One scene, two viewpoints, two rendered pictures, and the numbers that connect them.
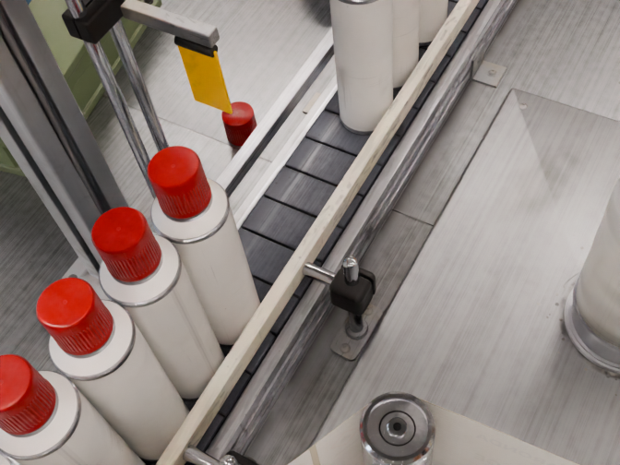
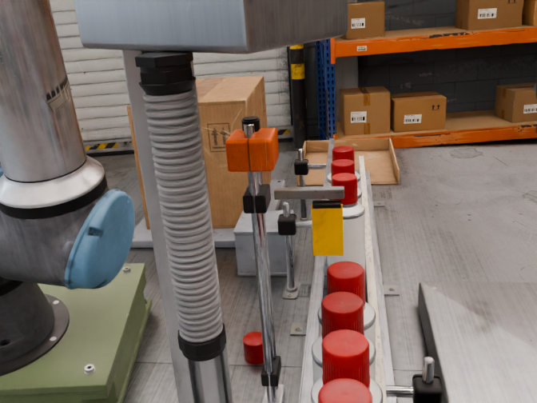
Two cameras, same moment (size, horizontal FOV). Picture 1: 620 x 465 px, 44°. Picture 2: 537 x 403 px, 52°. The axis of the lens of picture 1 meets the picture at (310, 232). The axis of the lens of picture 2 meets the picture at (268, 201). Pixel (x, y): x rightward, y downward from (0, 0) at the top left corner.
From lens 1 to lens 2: 0.35 m
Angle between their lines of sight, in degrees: 41
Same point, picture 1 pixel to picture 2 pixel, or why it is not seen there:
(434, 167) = (396, 341)
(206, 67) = (332, 220)
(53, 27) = (99, 313)
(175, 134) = not seen: hidden behind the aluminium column
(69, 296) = (345, 338)
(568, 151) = (478, 300)
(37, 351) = not seen: outside the picture
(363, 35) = (356, 241)
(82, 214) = (219, 385)
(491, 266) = (490, 364)
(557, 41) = (414, 269)
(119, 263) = (352, 325)
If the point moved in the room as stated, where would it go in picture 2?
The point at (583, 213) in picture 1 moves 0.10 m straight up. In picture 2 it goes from (515, 325) to (522, 257)
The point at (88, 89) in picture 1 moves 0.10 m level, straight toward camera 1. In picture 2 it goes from (129, 354) to (174, 384)
